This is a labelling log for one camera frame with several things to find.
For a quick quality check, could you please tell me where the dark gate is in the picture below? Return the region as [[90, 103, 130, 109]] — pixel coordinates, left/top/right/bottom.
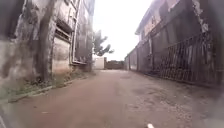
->
[[105, 59, 125, 71]]

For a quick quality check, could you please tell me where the tree with green foliage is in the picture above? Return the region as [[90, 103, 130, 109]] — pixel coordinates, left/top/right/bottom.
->
[[92, 29, 115, 58]]

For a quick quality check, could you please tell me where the reddish-brown dirt road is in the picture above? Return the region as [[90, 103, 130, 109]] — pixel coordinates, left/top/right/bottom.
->
[[0, 69, 224, 128]]

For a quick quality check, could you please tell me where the weathered grey concrete building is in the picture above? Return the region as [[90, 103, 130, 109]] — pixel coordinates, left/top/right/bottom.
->
[[0, 0, 96, 81]]

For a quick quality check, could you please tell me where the building with pitched roof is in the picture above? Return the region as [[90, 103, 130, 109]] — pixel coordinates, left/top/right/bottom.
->
[[134, 0, 224, 41]]

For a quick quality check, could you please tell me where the tree trunk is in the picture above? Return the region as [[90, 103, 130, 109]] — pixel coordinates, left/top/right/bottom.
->
[[35, 0, 58, 83]]

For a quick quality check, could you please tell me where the grass strip with kerb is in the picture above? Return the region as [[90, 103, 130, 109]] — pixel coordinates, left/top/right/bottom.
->
[[0, 69, 96, 104]]

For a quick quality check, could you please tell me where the pale low wall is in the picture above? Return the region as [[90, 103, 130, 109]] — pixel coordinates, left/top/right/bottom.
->
[[92, 57, 106, 70]]

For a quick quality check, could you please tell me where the dark stained boundary wall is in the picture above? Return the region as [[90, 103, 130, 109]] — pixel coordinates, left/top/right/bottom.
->
[[123, 19, 224, 88]]

